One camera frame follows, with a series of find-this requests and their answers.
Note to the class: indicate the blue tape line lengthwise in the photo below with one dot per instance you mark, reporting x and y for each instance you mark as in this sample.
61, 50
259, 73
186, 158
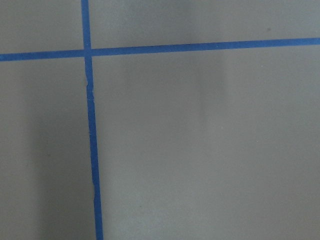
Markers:
87, 47

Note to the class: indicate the blue tape line crosswise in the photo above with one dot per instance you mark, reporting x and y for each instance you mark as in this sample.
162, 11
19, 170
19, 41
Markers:
152, 49

